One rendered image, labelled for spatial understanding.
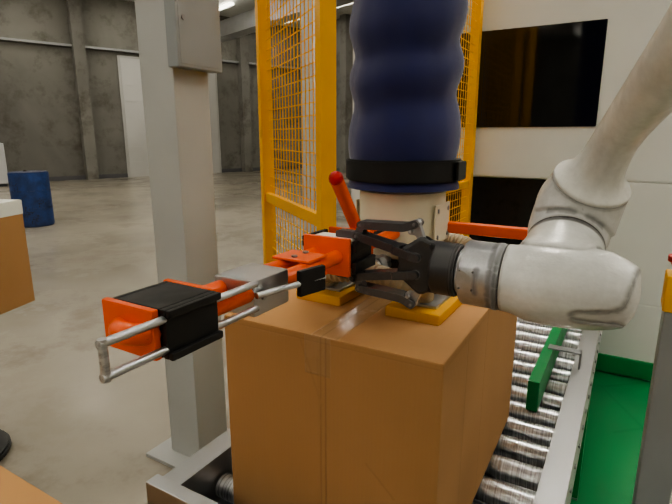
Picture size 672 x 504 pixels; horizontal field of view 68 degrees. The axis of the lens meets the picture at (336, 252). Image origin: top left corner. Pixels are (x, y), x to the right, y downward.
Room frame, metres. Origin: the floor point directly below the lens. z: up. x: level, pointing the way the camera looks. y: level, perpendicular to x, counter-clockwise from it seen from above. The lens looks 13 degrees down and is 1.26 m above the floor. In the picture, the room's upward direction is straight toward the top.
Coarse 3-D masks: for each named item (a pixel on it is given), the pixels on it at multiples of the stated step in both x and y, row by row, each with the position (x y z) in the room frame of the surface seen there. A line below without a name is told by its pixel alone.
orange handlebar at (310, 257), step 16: (448, 224) 0.98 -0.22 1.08; (464, 224) 0.97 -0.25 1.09; (480, 224) 0.96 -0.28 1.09; (272, 256) 0.69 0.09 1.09; (288, 256) 0.68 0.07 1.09; (304, 256) 0.68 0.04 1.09; (320, 256) 0.68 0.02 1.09; (336, 256) 0.72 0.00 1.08; (288, 272) 0.62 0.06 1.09; (224, 288) 0.57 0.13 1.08; (224, 304) 0.51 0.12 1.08; (240, 304) 0.54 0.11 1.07; (112, 320) 0.45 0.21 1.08; (144, 336) 0.43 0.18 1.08; (160, 336) 0.44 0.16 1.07
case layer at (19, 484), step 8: (0, 472) 0.95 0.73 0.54; (8, 472) 0.95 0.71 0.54; (0, 480) 0.93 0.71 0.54; (8, 480) 0.93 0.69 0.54; (16, 480) 0.93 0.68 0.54; (24, 480) 0.93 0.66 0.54; (0, 488) 0.90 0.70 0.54; (8, 488) 0.90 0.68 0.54; (16, 488) 0.90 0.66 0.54; (24, 488) 0.90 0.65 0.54; (32, 488) 0.90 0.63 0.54; (0, 496) 0.88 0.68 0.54; (8, 496) 0.88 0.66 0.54; (16, 496) 0.88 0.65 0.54; (24, 496) 0.88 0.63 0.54; (32, 496) 0.88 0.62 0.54; (40, 496) 0.88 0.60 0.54; (48, 496) 0.88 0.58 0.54
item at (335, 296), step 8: (328, 288) 0.92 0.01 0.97; (336, 288) 0.92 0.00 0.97; (344, 288) 0.92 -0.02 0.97; (352, 288) 0.93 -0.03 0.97; (304, 296) 0.92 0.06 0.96; (312, 296) 0.91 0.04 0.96; (320, 296) 0.90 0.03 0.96; (328, 296) 0.89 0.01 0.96; (336, 296) 0.88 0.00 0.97; (344, 296) 0.89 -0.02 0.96; (352, 296) 0.92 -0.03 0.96; (336, 304) 0.88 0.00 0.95
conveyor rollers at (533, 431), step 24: (528, 336) 1.72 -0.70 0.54; (576, 336) 1.72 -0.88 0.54; (528, 360) 1.54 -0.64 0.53; (552, 384) 1.35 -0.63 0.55; (552, 408) 1.25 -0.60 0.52; (504, 432) 1.14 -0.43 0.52; (528, 432) 1.11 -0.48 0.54; (552, 432) 1.10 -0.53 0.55; (504, 456) 1.06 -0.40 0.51; (528, 456) 1.03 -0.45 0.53; (504, 480) 0.97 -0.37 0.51; (528, 480) 0.94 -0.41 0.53
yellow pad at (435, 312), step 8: (440, 296) 0.87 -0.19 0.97; (448, 296) 0.87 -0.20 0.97; (456, 296) 0.88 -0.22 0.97; (392, 304) 0.84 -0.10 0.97; (400, 304) 0.84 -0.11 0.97; (424, 304) 0.82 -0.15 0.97; (432, 304) 0.82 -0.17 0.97; (440, 304) 0.83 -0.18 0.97; (448, 304) 0.84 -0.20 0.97; (456, 304) 0.86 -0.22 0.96; (392, 312) 0.82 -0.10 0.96; (400, 312) 0.82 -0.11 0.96; (408, 312) 0.81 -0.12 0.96; (416, 312) 0.80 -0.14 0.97; (424, 312) 0.80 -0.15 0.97; (432, 312) 0.80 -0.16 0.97; (440, 312) 0.80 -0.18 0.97; (448, 312) 0.82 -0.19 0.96; (416, 320) 0.80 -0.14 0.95; (424, 320) 0.79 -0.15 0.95; (432, 320) 0.79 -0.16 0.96; (440, 320) 0.79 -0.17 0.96
